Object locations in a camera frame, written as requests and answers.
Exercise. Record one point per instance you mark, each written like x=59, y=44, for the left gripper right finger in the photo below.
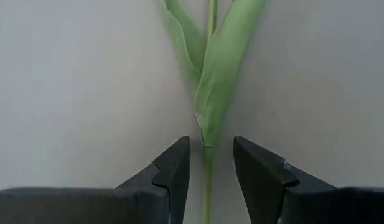
x=288, y=205

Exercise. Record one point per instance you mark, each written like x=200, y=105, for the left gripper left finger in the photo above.
x=132, y=205

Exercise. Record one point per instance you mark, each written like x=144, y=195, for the pink artificial tulip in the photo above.
x=216, y=93

